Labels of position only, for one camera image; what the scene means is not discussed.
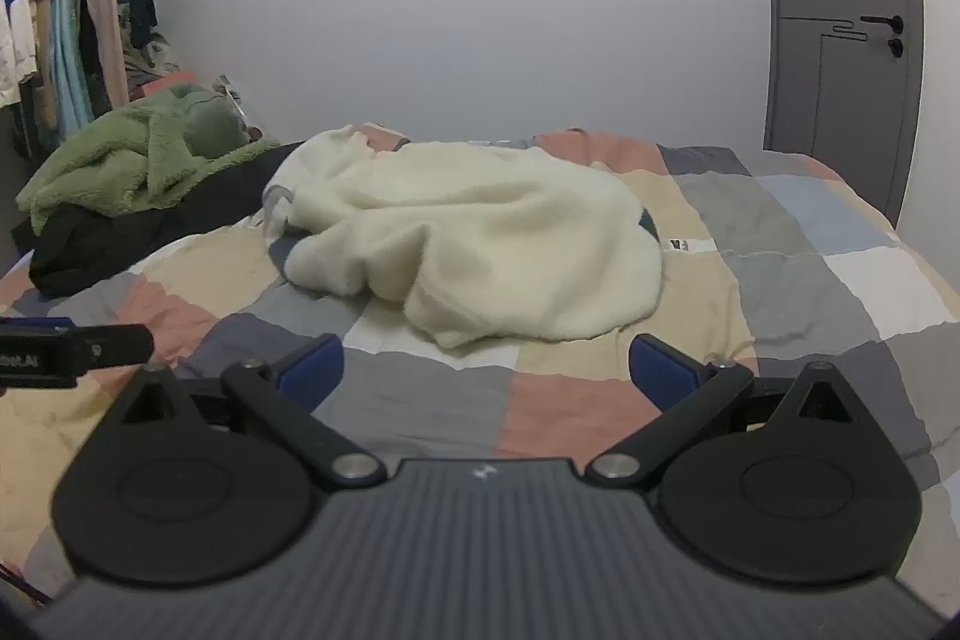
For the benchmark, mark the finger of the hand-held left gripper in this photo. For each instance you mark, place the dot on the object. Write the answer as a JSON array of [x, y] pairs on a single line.
[[112, 346]]

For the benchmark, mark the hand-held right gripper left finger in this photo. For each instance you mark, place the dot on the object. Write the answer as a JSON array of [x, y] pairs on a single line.
[[311, 368]]

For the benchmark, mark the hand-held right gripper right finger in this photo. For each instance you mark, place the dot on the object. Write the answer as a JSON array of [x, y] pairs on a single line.
[[660, 371]]

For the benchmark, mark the cream fleece jacket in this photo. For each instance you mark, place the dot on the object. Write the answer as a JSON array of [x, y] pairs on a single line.
[[487, 235]]

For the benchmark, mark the patchwork bed quilt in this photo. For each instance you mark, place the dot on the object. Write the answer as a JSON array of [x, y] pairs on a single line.
[[570, 400]]

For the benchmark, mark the black garment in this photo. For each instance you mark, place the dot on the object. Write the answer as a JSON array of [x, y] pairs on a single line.
[[112, 242]]

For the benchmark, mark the white quilt label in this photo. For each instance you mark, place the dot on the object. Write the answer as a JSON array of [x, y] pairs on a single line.
[[690, 245]]

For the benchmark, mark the green fleece garment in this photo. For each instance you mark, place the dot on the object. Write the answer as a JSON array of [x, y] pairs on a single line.
[[112, 160]]

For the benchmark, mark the orange item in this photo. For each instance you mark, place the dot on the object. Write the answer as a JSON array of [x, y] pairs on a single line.
[[165, 83]]

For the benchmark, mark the camouflage cloth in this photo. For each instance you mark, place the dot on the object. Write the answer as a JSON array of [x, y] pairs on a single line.
[[154, 57]]

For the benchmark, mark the white hanging garment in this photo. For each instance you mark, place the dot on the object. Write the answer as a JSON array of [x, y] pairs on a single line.
[[15, 48]]

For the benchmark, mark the dark hanging garment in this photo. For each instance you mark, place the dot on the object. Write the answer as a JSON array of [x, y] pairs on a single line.
[[142, 3]]

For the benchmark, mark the black door lock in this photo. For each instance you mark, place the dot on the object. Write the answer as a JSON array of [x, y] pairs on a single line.
[[895, 48]]

